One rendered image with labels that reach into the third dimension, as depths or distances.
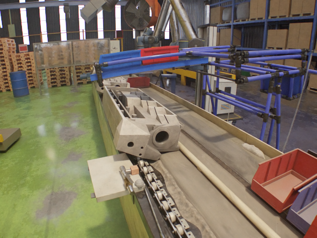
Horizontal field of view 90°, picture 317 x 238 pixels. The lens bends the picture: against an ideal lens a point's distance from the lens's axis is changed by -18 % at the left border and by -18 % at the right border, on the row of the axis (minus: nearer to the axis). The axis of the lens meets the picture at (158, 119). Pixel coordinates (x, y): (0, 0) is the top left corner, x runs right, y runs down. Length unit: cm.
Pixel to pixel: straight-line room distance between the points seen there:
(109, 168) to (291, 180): 93
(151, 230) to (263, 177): 55
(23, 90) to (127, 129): 687
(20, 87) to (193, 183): 716
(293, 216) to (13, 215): 210
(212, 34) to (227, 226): 258
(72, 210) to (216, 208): 143
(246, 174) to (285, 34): 1011
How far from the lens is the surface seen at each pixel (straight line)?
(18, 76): 758
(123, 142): 94
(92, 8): 779
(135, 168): 88
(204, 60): 164
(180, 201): 85
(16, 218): 211
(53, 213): 198
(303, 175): 115
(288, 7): 1108
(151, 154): 104
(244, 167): 111
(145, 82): 300
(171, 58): 151
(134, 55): 141
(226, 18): 1414
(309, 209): 99
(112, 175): 91
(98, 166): 99
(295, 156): 113
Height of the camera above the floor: 134
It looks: 21 degrees down
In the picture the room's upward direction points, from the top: straight up
